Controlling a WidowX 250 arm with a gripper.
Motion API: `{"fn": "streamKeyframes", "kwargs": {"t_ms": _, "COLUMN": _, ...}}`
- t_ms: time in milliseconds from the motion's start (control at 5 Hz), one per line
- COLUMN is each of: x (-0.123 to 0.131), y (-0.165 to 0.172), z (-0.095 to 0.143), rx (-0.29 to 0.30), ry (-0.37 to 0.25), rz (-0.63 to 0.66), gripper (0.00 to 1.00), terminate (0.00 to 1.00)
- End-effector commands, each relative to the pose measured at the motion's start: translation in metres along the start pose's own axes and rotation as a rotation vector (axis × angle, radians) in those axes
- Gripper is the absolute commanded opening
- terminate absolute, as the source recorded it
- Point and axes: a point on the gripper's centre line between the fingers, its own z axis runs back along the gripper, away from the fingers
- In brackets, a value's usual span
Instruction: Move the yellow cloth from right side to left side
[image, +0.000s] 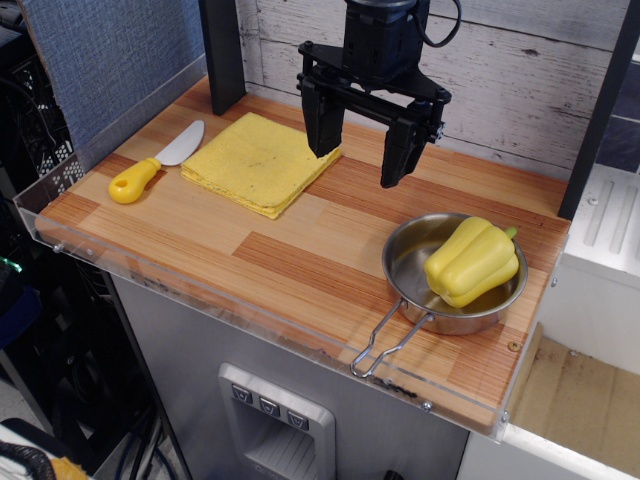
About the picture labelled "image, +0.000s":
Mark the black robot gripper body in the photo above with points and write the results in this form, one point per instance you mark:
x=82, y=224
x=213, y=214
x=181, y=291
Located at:
x=376, y=70

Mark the grey dispenser panel with buttons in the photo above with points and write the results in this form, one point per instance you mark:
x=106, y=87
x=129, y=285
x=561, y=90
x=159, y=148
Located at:
x=277, y=434

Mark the yellow toy bell pepper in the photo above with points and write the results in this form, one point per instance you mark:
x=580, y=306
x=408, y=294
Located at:
x=476, y=258

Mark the white ridged side unit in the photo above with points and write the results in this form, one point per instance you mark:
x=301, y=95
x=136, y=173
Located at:
x=591, y=304

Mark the black right shelf post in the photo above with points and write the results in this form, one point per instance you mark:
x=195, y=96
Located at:
x=615, y=75

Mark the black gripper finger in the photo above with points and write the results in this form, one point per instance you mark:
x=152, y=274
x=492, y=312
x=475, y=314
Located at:
x=407, y=135
x=323, y=117

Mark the blue fabric partition panel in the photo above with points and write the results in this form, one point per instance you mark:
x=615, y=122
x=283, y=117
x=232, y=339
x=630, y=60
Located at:
x=114, y=65

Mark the yellow cloth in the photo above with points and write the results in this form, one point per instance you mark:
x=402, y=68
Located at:
x=257, y=163

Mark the clear acrylic table guard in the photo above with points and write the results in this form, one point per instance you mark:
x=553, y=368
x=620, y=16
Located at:
x=311, y=281

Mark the small steel pan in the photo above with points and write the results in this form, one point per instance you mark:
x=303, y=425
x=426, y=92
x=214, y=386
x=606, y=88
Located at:
x=403, y=258

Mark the silver toy fridge cabinet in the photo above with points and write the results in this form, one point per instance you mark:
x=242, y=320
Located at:
x=377, y=435

